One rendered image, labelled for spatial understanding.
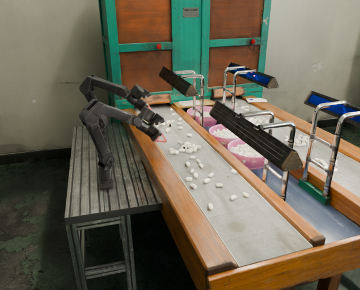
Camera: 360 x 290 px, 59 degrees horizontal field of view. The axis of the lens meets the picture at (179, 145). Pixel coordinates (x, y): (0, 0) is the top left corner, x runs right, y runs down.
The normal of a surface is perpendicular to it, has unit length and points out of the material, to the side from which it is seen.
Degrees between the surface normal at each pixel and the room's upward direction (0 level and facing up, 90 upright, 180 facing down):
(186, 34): 90
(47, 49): 90
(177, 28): 90
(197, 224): 0
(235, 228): 0
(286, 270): 90
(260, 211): 0
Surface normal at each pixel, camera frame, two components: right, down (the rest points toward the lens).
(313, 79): 0.25, 0.40
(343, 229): -0.01, -0.91
